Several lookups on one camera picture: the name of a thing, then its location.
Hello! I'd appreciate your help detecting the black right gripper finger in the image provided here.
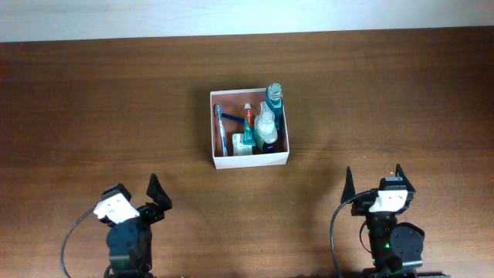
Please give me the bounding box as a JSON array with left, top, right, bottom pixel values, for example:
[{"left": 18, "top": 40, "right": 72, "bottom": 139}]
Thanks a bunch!
[
  {"left": 340, "top": 166, "right": 356, "bottom": 204},
  {"left": 395, "top": 164, "right": 416, "bottom": 193}
]

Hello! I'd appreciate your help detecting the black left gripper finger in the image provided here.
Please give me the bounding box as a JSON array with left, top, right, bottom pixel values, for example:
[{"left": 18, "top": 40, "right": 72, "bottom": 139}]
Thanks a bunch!
[
  {"left": 146, "top": 174, "right": 172, "bottom": 212},
  {"left": 101, "top": 183, "right": 132, "bottom": 201}
]

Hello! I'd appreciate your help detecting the green white soap packet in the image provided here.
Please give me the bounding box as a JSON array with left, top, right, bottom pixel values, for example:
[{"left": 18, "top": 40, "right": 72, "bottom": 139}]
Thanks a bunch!
[{"left": 232, "top": 134, "right": 253, "bottom": 156}]

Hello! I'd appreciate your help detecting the clear soap pump bottle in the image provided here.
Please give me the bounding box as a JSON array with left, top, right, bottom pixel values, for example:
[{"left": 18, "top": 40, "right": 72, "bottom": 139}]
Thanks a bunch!
[{"left": 254, "top": 101, "right": 278, "bottom": 154}]

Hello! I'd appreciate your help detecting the blue white toothbrush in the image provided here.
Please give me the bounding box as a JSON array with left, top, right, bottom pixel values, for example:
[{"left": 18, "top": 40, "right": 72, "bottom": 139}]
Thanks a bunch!
[{"left": 215, "top": 103, "right": 228, "bottom": 157}]

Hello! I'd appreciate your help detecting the red green toothpaste tube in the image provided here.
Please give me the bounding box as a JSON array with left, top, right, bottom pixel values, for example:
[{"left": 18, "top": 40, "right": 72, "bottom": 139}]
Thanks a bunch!
[{"left": 244, "top": 103, "right": 255, "bottom": 146}]

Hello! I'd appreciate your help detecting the blue disposable razor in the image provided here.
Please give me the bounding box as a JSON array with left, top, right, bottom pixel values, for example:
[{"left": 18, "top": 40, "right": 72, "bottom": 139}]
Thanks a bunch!
[{"left": 222, "top": 113, "right": 245, "bottom": 124}]

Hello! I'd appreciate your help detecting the green mouthwash bottle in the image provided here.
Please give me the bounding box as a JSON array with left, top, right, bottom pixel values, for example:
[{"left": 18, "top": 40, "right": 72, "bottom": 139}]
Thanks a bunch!
[{"left": 266, "top": 83, "right": 283, "bottom": 130}]

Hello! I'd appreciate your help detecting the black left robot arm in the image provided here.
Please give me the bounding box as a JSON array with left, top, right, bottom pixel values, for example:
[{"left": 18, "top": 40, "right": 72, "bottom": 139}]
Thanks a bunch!
[{"left": 93, "top": 183, "right": 172, "bottom": 277}]

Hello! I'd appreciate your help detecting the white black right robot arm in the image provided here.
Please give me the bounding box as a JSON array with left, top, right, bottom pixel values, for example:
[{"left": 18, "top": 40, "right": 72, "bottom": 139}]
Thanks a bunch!
[{"left": 153, "top": 164, "right": 425, "bottom": 277}]

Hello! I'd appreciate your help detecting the pink open box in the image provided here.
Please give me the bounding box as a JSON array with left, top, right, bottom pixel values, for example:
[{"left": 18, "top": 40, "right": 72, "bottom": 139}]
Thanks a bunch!
[{"left": 209, "top": 88, "right": 290, "bottom": 169}]

